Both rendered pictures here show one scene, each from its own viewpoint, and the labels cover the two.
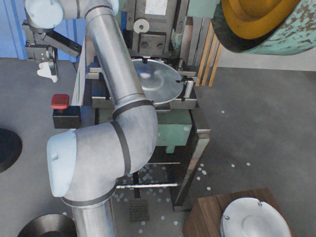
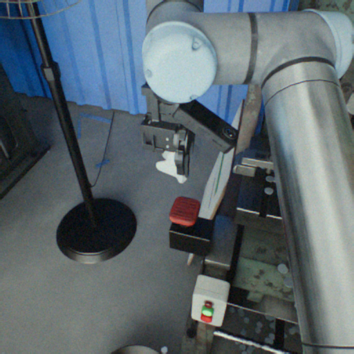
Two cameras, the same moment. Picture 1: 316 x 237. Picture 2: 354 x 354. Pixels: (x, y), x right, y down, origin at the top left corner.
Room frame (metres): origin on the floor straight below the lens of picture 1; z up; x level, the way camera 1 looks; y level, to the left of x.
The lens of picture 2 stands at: (0.33, 0.14, 1.30)
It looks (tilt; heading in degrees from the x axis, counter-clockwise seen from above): 44 degrees down; 32
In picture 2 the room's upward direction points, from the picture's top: straight up
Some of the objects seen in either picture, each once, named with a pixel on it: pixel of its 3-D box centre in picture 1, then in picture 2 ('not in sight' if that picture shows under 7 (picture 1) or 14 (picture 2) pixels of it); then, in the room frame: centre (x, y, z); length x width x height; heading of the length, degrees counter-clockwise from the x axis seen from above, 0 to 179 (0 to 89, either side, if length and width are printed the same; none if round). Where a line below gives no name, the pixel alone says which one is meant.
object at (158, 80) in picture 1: (147, 79); not in sight; (0.91, 0.07, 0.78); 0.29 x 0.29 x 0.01
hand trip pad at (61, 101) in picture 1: (61, 106); (184, 218); (0.72, 0.36, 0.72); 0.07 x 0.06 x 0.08; 15
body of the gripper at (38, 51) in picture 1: (41, 41); (171, 116); (0.71, 0.39, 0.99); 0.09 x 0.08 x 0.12; 105
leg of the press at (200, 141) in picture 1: (182, 99); not in sight; (1.23, -0.12, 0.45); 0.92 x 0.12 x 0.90; 15
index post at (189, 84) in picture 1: (188, 87); not in sight; (0.95, -0.10, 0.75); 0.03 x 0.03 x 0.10; 15
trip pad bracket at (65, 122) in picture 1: (68, 126); (191, 246); (0.72, 0.34, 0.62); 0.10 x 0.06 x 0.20; 105
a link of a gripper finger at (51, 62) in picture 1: (52, 62); (181, 154); (0.70, 0.36, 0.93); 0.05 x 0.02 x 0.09; 15
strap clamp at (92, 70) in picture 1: (105, 65); (269, 157); (0.98, 0.27, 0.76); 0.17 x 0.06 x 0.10; 105
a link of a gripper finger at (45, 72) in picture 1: (47, 73); (171, 168); (0.70, 0.38, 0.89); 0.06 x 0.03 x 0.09; 105
